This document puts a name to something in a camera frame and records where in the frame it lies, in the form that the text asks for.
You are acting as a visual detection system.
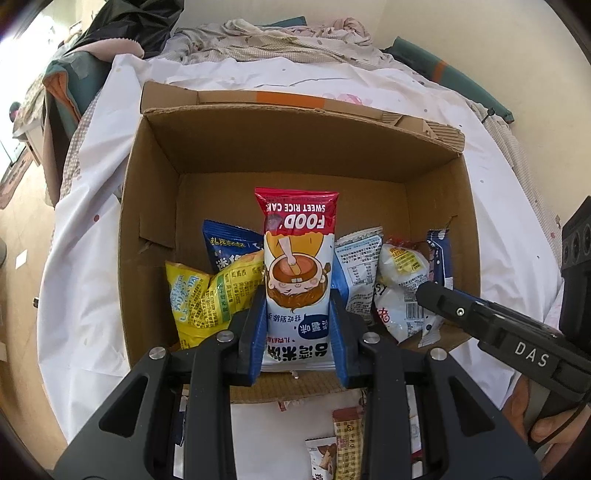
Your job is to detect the red rice cake packet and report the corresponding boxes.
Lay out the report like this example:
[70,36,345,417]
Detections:
[255,187,341,373]

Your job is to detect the white red-print snack packet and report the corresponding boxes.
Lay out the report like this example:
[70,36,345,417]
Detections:
[373,285,445,345]

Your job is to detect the yellow snack packet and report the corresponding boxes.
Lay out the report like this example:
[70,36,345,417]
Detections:
[165,251,269,350]

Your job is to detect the black plastic bag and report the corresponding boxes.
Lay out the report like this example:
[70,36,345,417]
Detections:
[69,0,186,59]

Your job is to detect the teal pillow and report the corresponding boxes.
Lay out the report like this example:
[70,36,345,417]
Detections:
[383,37,513,123]

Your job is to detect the patterned floor rug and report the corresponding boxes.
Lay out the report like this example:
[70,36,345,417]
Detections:
[0,152,41,209]

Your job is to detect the beige checked snack bar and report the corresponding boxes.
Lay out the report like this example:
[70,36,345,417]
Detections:
[332,407,368,480]

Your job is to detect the teal orange folded blanket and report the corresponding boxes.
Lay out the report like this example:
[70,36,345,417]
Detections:
[41,51,114,131]

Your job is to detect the brown cardboard box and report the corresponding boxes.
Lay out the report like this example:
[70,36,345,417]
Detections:
[117,80,484,403]

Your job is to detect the blue cartoon snack packet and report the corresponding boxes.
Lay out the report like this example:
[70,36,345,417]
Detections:
[203,219,267,274]

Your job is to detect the blue white snack packet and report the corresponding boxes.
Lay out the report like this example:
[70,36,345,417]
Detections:
[333,226,385,326]

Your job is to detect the person's right hand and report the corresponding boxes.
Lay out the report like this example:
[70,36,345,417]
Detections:
[505,376,588,457]

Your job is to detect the crumpled floral quilt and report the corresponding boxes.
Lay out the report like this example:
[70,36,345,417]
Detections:
[164,16,394,71]

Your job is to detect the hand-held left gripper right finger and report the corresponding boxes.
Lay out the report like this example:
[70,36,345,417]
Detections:
[329,288,544,480]

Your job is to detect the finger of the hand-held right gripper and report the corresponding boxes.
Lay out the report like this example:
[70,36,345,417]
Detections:
[455,295,560,336]
[414,281,492,344]

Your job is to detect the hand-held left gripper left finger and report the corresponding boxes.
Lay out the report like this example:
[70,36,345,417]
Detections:
[55,287,269,480]

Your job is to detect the navy stick packet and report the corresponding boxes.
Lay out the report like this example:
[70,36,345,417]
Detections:
[426,228,456,289]

